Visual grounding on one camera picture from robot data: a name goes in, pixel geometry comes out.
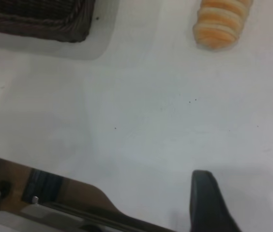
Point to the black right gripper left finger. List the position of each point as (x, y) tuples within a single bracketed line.
[(207, 207)]

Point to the striped orange bread roll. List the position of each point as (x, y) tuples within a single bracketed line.
[(220, 26)]

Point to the dark brown wicker basket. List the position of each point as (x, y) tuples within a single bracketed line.
[(30, 21)]

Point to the black box under table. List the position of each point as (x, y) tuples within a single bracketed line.
[(43, 186)]

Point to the white machine housing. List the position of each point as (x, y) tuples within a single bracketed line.
[(18, 221)]

